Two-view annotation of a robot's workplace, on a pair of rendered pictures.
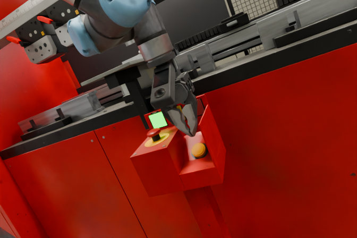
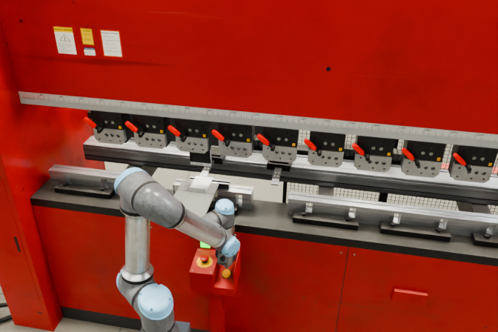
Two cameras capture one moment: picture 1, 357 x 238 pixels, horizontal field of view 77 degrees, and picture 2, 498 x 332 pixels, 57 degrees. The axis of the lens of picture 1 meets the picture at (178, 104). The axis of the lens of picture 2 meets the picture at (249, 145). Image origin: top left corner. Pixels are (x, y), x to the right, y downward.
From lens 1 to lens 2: 1.62 m
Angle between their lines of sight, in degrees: 22
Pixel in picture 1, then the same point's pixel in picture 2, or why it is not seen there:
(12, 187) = (35, 230)
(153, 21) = (230, 222)
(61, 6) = (148, 121)
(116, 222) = not seen: hidden behind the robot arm
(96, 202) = (119, 263)
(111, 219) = not seen: hidden behind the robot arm
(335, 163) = (296, 290)
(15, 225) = (33, 262)
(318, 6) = (324, 207)
